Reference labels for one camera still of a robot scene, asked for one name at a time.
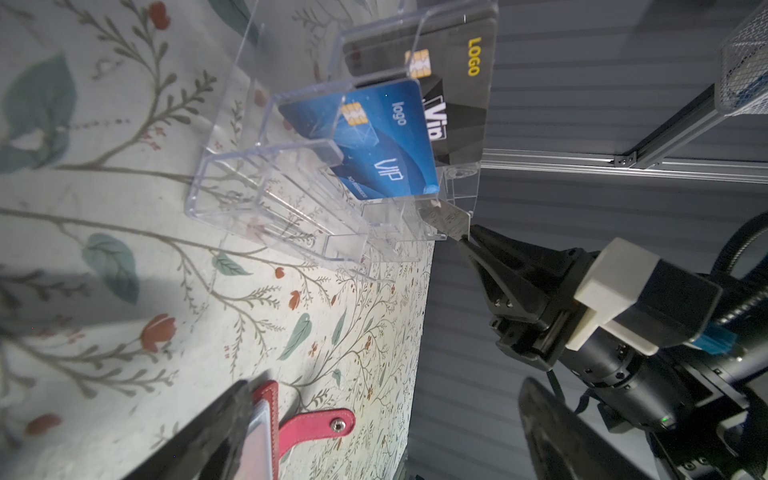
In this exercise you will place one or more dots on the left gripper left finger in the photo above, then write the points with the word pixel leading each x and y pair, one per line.
pixel 210 446

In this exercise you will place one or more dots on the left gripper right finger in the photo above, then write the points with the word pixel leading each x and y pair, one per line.
pixel 562 446

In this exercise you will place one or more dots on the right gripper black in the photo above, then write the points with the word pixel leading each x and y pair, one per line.
pixel 530 291

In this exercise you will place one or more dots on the red leather card holder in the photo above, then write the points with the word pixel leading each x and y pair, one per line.
pixel 267 440

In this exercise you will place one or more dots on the silver vip card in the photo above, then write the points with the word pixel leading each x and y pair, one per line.
pixel 446 218

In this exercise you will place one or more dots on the blue vip card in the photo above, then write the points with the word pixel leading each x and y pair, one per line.
pixel 381 133

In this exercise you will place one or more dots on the black vip card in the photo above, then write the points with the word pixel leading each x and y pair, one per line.
pixel 453 62

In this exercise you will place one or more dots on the clear acrylic organizer tray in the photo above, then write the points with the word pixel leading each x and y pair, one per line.
pixel 260 180

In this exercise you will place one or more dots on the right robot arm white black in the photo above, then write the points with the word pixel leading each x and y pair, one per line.
pixel 681 356

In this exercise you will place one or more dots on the floral table mat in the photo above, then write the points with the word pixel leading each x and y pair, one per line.
pixel 123 318

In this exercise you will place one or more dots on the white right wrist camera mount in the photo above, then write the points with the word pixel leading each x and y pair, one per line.
pixel 611 286

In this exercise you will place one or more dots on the white wire mesh basket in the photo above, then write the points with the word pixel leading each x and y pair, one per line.
pixel 741 86

